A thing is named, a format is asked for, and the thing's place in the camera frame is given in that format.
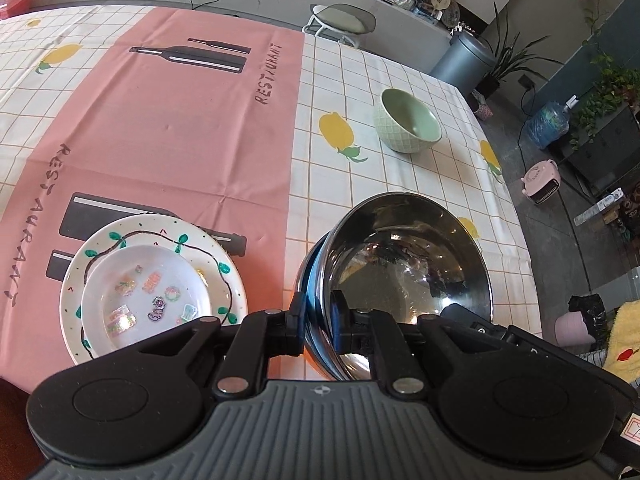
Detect white long box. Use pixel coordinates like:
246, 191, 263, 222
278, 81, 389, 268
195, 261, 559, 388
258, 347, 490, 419
574, 187, 626, 226

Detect blue water jug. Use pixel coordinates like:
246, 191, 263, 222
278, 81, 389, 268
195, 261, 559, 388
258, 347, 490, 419
522, 97, 581, 150

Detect painted white ceramic plate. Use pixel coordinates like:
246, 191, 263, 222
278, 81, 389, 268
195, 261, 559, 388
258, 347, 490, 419
59, 213, 247, 367

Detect pink printed table runner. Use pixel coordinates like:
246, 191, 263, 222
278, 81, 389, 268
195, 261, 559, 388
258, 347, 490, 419
0, 6, 306, 376

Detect green ceramic bowl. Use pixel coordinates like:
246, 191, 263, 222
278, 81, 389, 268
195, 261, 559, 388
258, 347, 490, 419
373, 88, 443, 155

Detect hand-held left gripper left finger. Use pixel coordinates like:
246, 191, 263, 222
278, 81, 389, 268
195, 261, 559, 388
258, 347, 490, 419
132, 291, 308, 401

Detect tall leaf potted plant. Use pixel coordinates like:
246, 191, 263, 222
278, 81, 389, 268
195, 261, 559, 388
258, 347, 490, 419
470, 2, 566, 98

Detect pink waste bin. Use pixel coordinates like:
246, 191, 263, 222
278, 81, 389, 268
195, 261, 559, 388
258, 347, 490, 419
555, 294, 608, 346

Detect white stool with green seat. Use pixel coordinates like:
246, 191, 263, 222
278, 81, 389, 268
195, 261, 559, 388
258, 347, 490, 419
302, 2, 376, 48

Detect grey round trash can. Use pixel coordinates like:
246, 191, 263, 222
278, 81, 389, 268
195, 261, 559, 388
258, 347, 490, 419
430, 30, 498, 96

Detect grey cabinet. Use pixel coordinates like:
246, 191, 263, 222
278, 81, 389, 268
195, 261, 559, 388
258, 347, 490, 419
565, 105, 640, 196

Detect small white sticker plate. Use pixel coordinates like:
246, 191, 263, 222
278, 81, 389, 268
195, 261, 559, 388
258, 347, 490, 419
81, 245, 221, 353

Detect blue steel bowl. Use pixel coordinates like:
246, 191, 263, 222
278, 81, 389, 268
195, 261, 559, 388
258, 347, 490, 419
297, 191, 495, 381

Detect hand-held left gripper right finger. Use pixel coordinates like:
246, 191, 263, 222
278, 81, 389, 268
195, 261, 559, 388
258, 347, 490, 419
332, 290, 482, 401

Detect pink space heater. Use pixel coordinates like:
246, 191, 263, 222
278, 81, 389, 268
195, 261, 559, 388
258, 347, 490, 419
521, 159, 562, 205

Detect pink patterned bag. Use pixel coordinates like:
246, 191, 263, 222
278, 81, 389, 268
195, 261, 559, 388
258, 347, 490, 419
470, 91, 495, 121

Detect ivy plant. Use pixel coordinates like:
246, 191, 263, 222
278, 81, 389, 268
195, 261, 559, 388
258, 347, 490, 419
570, 55, 640, 151

